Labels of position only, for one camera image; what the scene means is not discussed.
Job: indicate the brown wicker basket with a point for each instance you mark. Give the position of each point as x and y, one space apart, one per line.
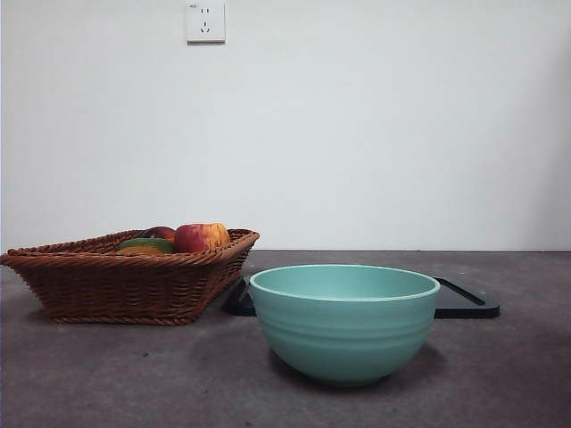
120 290

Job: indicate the dark teal rectangular tray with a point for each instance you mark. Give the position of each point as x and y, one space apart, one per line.
468 307

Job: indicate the teal ribbed bowl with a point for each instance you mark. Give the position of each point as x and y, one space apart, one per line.
345 339

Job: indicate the white wall socket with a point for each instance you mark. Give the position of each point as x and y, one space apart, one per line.
205 27

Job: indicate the green oval fruit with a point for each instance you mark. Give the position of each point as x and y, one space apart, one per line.
149 243

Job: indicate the dark red round fruit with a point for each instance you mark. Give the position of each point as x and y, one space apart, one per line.
159 232

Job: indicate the brown-yellow kiwi fruit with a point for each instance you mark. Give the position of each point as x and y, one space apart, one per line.
140 251

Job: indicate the red and yellow apple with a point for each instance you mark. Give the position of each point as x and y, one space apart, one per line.
198 237

